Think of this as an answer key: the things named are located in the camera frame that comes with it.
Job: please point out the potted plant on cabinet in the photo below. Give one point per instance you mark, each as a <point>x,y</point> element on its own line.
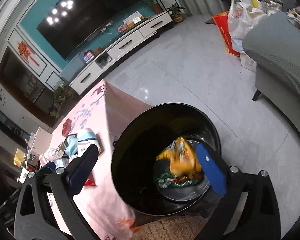
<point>154,5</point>

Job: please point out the potted plant by curtain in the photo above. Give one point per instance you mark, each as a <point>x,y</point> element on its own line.
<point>175,13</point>

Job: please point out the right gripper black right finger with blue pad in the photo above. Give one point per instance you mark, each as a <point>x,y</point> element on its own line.
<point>260,218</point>

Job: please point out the yellow snack wrapper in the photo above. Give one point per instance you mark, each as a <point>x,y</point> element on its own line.
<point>182,158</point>

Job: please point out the black round trash bin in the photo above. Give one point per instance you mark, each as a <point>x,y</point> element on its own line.
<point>135,170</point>

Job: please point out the red paper shopping bag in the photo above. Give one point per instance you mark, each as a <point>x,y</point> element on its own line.
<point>221,20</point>

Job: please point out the striped tissue pack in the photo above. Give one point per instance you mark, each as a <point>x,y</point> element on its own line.
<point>86,137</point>

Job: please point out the white TV cabinet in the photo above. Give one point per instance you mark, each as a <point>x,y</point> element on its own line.
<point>117,50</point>

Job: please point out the grey sofa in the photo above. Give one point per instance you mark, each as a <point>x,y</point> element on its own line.
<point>274,44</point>

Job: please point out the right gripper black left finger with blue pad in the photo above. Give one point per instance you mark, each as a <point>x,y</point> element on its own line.
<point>34,218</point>

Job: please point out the large floor plant dark pot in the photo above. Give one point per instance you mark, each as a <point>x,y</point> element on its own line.
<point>61,101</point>

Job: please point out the pink floral tablecloth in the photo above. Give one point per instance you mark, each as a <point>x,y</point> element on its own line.
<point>107,111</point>

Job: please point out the red Chunghwa cigarette box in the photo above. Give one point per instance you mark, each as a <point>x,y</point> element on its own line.
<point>66,129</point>

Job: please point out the QR code stand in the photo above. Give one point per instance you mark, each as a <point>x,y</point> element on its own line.
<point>87,56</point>

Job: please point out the black wall clock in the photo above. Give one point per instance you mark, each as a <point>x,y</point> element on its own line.
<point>0,96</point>

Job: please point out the green wrapper in bin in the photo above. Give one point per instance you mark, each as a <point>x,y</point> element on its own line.
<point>167,180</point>

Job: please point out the white certificate card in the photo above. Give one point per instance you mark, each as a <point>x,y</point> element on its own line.
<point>133,19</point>

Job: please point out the red Chinese knot decoration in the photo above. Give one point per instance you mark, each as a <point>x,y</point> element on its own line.
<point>26,52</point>

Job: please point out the light blue face mask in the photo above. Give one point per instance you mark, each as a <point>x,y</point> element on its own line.
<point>71,145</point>

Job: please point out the large black television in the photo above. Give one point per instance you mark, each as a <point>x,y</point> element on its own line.
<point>71,22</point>

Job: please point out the white plastic bag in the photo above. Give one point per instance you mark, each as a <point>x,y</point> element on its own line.
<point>242,17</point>

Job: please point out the yellow cloth on chair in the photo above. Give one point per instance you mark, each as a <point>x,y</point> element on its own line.
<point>19,158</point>

